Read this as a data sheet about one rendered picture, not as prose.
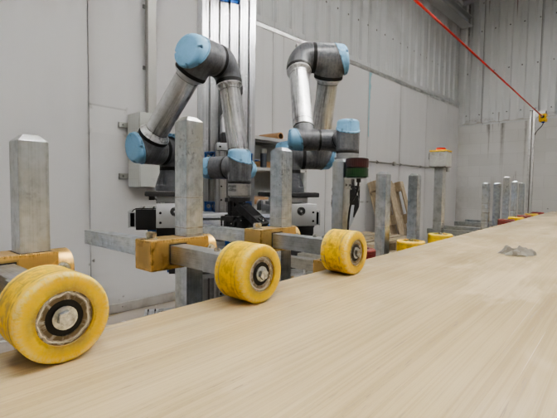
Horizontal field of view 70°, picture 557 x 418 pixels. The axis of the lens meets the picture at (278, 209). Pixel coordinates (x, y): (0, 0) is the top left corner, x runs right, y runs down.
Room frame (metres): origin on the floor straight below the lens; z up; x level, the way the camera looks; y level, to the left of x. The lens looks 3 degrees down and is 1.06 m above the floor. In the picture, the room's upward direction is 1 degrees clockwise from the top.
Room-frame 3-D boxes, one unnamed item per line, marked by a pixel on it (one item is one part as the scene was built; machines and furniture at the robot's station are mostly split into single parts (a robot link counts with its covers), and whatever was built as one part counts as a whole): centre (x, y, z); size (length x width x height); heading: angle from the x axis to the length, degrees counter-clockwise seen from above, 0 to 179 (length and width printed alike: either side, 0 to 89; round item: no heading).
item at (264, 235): (0.88, 0.01, 0.95); 0.14 x 0.06 x 0.05; 139
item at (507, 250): (0.96, -0.59, 0.91); 0.09 x 0.07 x 0.02; 83
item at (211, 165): (1.36, 0.20, 1.12); 0.11 x 0.11 x 0.08; 56
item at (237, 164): (1.29, 0.13, 1.13); 0.09 x 0.08 x 0.11; 56
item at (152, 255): (0.69, 0.17, 0.95); 0.14 x 0.06 x 0.05; 139
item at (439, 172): (1.65, -0.67, 0.93); 0.05 x 0.05 x 0.45; 49
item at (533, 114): (3.17, -2.05, 1.20); 0.15 x 0.12 x 1.00; 139
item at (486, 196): (2.21, -1.16, 0.86); 0.04 x 0.04 x 0.48; 49
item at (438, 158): (1.65, -0.67, 1.18); 0.07 x 0.07 x 0.08; 49
